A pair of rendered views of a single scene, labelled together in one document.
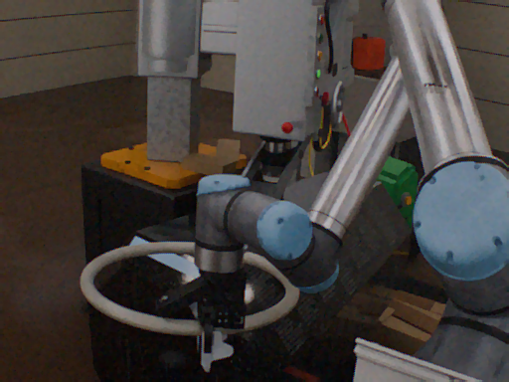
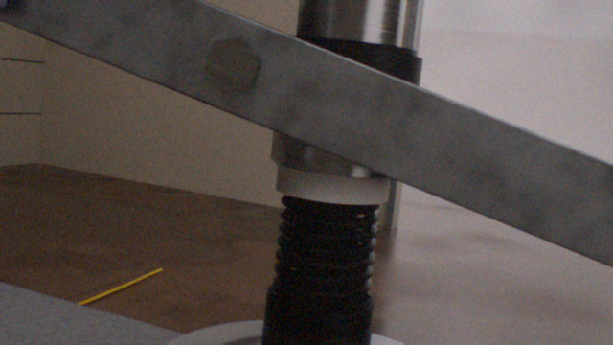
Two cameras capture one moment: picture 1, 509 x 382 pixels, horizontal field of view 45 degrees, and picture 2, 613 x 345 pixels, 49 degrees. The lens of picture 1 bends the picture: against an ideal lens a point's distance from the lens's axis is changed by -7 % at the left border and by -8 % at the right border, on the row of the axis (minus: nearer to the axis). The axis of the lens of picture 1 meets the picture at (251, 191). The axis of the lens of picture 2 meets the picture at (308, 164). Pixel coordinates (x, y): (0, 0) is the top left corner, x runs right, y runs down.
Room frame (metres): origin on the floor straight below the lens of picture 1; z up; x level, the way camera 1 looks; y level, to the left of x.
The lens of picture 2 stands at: (2.02, 0.33, 1.04)
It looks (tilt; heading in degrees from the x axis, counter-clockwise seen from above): 7 degrees down; 257
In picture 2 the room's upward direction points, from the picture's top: 6 degrees clockwise
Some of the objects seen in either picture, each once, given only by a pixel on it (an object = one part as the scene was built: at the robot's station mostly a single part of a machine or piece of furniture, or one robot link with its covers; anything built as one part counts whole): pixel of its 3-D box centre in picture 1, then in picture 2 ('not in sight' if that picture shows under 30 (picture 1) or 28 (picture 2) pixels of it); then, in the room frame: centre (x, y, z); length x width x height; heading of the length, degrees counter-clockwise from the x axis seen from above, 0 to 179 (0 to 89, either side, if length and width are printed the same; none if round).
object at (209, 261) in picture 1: (218, 255); not in sight; (1.09, 0.06, 1.09); 0.10 x 0.09 x 0.05; 13
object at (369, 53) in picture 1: (372, 52); not in sight; (5.32, -0.93, 1.00); 0.50 x 0.22 x 0.33; 143
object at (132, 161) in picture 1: (173, 159); not in sight; (2.75, 0.35, 0.76); 0.49 x 0.49 x 0.05; 53
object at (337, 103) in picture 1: (326, 103); not in sight; (1.99, -0.22, 1.20); 0.15 x 0.10 x 0.15; 162
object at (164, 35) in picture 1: (220, 26); not in sight; (2.69, 0.16, 1.36); 0.74 x 0.34 x 0.25; 71
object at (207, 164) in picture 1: (208, 164); not in sight; (2.56, 0.18, 0.81); 0.20 x 0.10 x 0.05; 61
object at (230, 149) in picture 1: (228, 150); not in sight; (2.78, 0.11, 0.80); 0.20 x 0.10 x 0.05; 0
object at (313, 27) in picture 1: (313, 55); not in sight; (1.81, -0.15, 1.37); 0.08 x 0.03 x 0.28; 162
